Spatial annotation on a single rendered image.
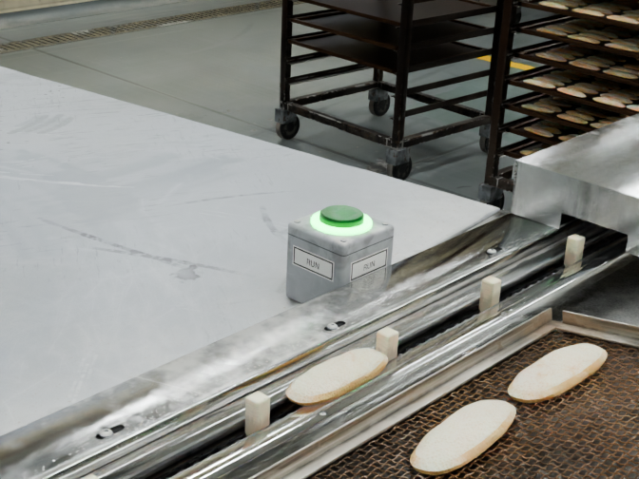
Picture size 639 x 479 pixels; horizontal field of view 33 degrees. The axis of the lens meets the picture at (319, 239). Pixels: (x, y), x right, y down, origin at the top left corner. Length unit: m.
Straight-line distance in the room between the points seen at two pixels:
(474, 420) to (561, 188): 0.45
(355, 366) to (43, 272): 0.37
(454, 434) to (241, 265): 0.45
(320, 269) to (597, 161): 0.33
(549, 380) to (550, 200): 0.39
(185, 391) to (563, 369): 0.26
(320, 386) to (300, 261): 0.21
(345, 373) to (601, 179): 0.38
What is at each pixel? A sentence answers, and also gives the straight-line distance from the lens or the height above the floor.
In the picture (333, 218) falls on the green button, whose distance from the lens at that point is 0.96.
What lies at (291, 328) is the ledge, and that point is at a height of 0.86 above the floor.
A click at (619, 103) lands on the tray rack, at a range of 3.11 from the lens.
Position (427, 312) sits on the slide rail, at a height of 0.85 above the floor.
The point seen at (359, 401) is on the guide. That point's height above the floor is 0.86.
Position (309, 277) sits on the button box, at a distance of 0.97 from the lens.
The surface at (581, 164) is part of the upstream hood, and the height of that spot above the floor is 0.92.
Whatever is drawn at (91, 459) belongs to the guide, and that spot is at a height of 0.86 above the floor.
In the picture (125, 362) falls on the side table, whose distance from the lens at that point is 0.90.
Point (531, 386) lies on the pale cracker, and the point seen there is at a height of 0.91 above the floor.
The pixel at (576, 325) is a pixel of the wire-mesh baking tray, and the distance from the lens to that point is 0.84.
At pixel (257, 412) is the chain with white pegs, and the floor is 0.86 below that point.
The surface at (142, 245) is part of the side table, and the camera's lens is 1.11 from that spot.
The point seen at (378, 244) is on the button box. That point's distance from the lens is 0.97.
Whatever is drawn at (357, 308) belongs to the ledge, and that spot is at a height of 0.86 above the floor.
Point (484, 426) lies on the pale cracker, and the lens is 0.67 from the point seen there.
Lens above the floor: 1.27
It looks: 24 degrees down
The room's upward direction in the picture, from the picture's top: 3 degrees clockwise
